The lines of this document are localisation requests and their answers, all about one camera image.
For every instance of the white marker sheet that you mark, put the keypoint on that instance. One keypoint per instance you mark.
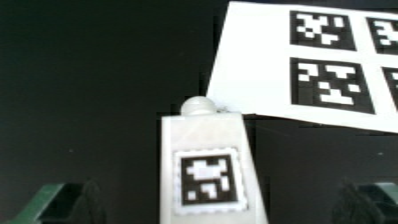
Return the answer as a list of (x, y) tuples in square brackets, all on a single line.
[(306, 64)]

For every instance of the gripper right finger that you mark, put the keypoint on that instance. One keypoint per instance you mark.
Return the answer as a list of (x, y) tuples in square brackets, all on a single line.
[(366, 205)]

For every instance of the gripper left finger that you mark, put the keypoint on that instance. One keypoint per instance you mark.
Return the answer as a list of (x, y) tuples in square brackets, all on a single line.
[(64, 204)]

